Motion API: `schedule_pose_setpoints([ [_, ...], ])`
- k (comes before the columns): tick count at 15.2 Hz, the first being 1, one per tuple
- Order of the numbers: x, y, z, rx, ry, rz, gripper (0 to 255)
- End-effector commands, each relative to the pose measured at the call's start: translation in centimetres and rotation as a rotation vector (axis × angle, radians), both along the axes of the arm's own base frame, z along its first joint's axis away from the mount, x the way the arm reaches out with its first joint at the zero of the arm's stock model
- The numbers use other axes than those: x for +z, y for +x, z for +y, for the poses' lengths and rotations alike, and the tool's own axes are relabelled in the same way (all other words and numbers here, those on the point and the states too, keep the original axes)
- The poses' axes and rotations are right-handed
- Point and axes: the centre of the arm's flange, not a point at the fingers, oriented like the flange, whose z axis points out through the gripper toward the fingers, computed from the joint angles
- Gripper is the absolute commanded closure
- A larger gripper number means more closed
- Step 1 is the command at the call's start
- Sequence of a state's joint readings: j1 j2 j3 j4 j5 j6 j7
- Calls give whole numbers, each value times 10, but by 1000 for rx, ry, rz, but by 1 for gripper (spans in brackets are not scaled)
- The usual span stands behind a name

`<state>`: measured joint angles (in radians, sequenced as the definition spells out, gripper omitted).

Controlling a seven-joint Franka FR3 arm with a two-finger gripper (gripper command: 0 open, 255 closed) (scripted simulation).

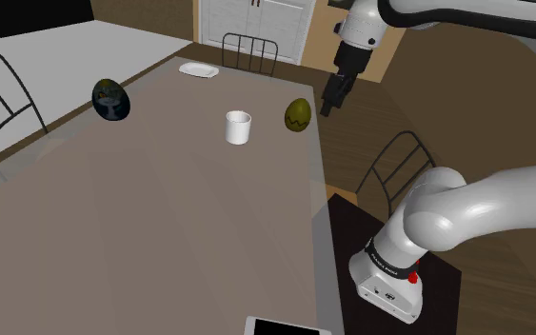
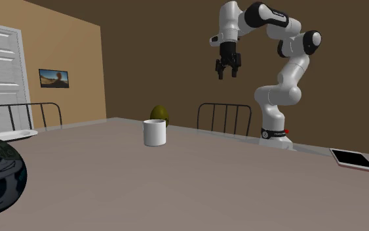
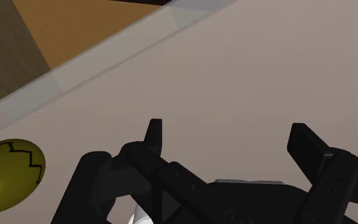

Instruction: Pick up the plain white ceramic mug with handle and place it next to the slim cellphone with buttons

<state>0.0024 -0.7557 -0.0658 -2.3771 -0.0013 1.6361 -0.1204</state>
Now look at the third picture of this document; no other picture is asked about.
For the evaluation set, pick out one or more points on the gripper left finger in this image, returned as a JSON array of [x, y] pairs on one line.
[[141, 161]]

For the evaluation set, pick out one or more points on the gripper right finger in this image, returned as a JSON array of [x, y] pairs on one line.
[[336, 173]]

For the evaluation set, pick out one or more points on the yellow egg with black zigzag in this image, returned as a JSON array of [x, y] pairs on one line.
[[8, 180]]

